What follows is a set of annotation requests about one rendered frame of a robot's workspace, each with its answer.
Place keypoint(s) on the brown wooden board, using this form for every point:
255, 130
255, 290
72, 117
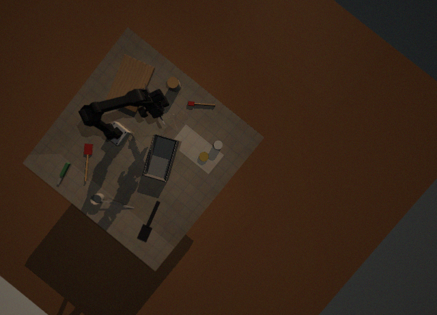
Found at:
132, 74

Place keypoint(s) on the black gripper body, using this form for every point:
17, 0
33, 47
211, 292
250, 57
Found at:
143, 111

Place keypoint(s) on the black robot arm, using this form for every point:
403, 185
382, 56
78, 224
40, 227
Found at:
91, 114

